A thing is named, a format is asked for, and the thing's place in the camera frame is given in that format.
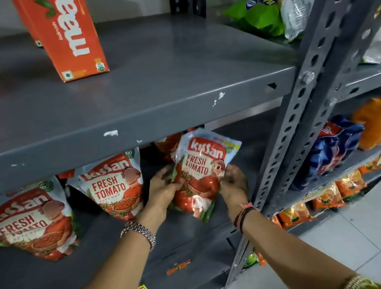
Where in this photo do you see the person's left hand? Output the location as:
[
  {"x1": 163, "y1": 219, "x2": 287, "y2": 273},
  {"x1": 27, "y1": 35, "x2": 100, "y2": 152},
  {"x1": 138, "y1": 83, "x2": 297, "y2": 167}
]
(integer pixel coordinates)
[{"x1": 126, "y1": 163, "x2": 193, "y2": 233}]

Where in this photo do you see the person's right hand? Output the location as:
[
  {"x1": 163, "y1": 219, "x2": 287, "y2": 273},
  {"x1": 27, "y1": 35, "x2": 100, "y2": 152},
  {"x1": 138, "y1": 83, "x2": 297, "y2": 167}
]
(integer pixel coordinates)
[{"x1": 214, "y1": 162, "x2": 254, "y2": 219}]

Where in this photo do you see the tomato ketchup pouch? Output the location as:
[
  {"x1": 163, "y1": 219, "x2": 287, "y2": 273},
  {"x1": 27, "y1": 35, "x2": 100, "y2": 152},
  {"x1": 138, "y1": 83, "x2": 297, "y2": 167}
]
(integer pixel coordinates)
[
  {"x1": 0, "y1": 174, "x2": 84, "y2": 272},
  {"x1": 57, "y1": 169, "x2": 78, "y2": 181},
  {"x1": 63, "y1": 147, "x2": 152, "y2": 231},
  {"x1": 157, "y1": 121, "x2": 255, "y2": 229},
  {"x1": 153, "y1": 132, "x2": 188, "y2": 166}
]

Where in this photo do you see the person's right forearm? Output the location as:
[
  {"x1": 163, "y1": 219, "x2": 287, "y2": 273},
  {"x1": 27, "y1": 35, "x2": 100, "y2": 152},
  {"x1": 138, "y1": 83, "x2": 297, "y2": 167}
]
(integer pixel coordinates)
[{"x1": 239, "y1": 194, "x2": 362, "y2": 289}]

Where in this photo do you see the red thread wristband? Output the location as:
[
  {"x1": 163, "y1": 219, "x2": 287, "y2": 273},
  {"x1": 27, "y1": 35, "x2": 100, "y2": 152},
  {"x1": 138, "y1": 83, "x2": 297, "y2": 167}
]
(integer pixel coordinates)
[{"x1": 230, "y1": 201, "x2": 263, "y2": 235}]

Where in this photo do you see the silver metal wristwatch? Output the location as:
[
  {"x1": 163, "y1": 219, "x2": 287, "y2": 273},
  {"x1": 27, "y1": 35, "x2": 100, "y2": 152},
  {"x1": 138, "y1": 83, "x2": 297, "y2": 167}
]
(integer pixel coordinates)
[{"x1": 118, "y1": 217, "x2": 158, "y2": 255}]

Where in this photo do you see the orange shelf label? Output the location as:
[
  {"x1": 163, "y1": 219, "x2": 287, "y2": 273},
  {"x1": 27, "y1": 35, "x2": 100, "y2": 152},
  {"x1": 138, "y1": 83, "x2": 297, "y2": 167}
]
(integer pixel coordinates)
[{"x1": 165, "y1": 259, "x2": 193, "y2": 276}]

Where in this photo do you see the small orange yellow snack packet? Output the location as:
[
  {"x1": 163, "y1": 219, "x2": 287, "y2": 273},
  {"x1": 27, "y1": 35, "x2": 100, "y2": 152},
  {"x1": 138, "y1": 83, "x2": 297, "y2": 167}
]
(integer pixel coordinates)
[
  {"x1": 308, "y1": 181, "x2": 347, "y2": 214},
  {"x1": 333, "y1": 169, "x2": 369, "y2": 200},
  {"x1": 357, "y1": 158, "x2": 381, "y2": 176},
  {"x1": 276, "y1": 200, "x2": 316, "y2": 231}
]

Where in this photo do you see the small green packet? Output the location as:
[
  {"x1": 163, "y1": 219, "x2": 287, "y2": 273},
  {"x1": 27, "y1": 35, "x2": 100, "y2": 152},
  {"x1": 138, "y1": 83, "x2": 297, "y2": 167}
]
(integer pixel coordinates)
[{"x1": 241, "y1": 251, "x2": 260, "y2": 269}]

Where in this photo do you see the grey metal shelf board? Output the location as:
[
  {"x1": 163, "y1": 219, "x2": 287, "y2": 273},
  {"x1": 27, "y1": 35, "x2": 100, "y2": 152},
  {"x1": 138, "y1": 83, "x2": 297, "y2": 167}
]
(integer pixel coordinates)
[
  {"x1": 257, "y1": 133, "x2": 381, "y2": 218},
  {"x1": 0, "y1": 112, "x2": 314, "y2": 289},
  {"x1": 329, "y1": 55, "x2": 381, "y2": 103},
  {"x1": 279, "y1": 162, "x2": 381, "y2": 237},
  {"x1": 0, "y1": 0, "x2": 316, "y2": 203}
]

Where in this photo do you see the blue snack packet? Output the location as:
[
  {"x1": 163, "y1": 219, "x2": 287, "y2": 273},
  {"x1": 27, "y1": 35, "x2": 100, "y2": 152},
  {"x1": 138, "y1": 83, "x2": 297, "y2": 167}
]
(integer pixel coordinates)
[{"x1": 282, "y1": 111, "x2": 373, "y2": 192}]

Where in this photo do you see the cream right sleeve cuff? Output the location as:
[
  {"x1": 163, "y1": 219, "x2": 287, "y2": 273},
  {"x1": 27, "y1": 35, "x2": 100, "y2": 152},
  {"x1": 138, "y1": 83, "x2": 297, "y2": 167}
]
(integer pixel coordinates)
[{"x1": 337, "y1": 271, "x2": 381, "y2": 289}]

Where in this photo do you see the orange juice carton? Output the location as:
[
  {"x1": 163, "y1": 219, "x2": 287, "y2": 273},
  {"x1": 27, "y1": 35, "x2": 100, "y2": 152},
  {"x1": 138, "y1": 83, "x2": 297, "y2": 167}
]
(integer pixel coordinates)
[{"x1": 10, "y1": 0, "x2": 111, "y2": 90}]

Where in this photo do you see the grey slotted metal post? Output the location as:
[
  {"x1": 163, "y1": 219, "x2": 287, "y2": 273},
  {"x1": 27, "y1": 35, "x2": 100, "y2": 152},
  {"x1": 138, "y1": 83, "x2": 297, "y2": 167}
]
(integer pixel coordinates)
[
  {"x1": 173, "y1": 0, "x2": 381, "y2": 289},
  {"x1": 222, "y1": 0, "x2": 381, "y2": 212}
]

